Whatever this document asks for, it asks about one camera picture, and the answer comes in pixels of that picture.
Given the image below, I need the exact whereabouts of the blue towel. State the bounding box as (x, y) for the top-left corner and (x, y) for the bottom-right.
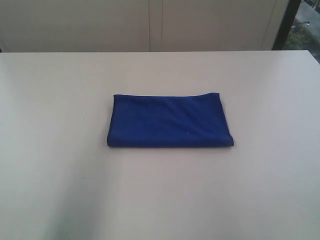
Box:
(106, 92), (234, 148)

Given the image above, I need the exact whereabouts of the black window frame post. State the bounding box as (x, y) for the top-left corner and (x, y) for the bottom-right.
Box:
(271, 0), (301, 51)

